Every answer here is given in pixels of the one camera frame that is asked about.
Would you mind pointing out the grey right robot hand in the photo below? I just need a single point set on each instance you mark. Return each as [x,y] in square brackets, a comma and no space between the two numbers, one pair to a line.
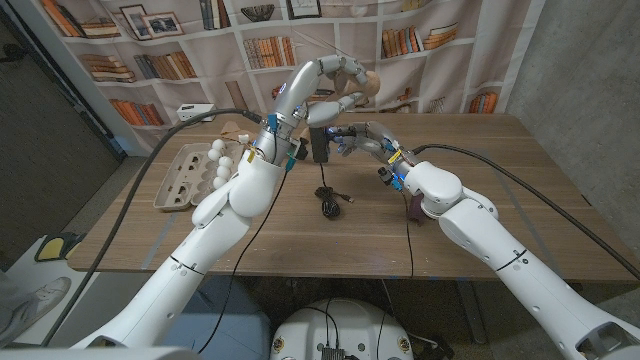
[375,140]

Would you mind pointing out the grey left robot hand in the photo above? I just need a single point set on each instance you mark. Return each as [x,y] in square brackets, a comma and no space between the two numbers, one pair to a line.
[300,100]

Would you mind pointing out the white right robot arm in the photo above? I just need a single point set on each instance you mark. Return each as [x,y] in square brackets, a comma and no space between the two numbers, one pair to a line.
[500,250]

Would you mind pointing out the white egg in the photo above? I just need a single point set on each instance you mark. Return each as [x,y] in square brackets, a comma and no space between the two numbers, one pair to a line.
[226,161]
[223,171]
[219,182]
[218,144]
[214,154]

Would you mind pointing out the brown cardboard egg carton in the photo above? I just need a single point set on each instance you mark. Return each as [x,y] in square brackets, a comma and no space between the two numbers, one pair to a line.
[185,172]

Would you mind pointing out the purple plastic clip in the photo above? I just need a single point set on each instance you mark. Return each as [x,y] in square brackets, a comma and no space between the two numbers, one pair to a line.
[415,212]

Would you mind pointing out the printed bookshelf backdrop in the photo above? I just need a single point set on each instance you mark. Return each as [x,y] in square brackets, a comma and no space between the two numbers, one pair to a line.
[400,50]

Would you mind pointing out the white power box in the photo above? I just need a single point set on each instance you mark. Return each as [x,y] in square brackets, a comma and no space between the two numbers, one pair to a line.
[192,111]

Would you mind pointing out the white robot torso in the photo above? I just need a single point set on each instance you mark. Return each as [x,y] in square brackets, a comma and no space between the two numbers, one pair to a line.
[342,330]

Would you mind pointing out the grey table leg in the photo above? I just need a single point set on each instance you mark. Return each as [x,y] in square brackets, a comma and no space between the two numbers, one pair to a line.
[470,310]

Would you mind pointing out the yellow and black floor object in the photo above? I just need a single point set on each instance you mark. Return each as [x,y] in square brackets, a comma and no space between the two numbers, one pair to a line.
[50,247]

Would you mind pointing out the white sneaker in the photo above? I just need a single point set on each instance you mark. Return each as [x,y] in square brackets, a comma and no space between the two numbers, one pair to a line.
[35,305]

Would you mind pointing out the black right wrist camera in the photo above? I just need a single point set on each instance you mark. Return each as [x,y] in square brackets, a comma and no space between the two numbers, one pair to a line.
[387,177]

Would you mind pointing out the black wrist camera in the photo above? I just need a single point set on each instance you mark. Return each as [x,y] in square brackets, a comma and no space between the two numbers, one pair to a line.
[300,150]
[387,177]

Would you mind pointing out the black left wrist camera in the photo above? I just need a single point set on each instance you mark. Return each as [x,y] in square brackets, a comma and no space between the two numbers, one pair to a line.
[300,150]

